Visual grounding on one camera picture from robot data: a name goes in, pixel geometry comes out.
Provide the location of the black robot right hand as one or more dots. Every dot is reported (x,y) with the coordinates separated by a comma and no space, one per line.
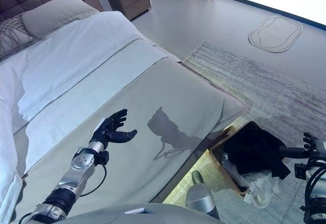
(313,147)

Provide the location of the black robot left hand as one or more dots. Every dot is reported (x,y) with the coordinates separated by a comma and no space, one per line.
(110,132)

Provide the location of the black garment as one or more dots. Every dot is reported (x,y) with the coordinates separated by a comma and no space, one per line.
(254,150)

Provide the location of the light grey garment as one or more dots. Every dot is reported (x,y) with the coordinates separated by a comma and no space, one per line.
(263,191)

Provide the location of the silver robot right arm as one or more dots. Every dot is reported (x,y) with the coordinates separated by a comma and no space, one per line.
(318,203)

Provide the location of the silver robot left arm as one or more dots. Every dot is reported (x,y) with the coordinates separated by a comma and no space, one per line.
(76,173)

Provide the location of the beige bed runner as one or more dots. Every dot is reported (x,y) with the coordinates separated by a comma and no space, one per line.
(165,119)

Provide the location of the beige upholstered bed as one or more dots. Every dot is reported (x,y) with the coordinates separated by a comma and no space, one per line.
(152,94)

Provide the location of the brown wicker basket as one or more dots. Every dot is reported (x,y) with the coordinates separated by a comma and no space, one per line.
(216,155)

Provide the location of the grey striped rug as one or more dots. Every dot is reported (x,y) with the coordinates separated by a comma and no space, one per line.
(267,89)

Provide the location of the white duvet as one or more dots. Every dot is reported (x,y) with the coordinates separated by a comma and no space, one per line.
(76,56)

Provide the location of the grey robot torso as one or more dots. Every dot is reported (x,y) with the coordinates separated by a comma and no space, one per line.
(127,215)

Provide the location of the silver robot right leg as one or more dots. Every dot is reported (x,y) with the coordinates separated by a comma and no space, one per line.
(201,198)

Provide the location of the beige oval floor mat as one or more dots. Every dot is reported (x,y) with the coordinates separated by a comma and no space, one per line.
(275,34)

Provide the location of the grey pillow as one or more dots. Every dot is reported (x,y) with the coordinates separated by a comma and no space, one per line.
(56,12)

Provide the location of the patterned grey cushion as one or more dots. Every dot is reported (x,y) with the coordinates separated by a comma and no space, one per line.
(12,35)

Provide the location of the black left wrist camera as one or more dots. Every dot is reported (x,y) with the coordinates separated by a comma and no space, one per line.
(103,157)

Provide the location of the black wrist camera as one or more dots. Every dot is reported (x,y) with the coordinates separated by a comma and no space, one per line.
(301,171)
(103,157)

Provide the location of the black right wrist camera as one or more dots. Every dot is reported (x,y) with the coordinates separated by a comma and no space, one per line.
(301,171)

